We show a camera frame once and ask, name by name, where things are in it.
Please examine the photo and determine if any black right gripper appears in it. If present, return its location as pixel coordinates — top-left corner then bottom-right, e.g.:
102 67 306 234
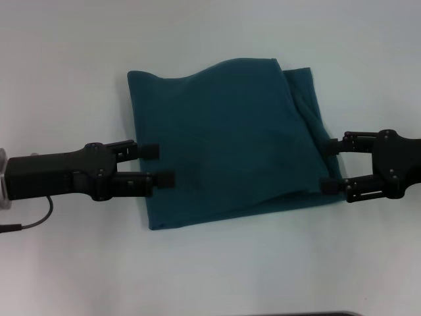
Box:
319 128 421 203

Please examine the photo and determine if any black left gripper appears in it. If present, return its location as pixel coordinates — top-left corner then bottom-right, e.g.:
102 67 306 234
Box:
5 139 176 203

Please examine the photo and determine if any blue FREE print t-shirt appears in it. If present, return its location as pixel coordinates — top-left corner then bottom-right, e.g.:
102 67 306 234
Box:
126 57 345 232

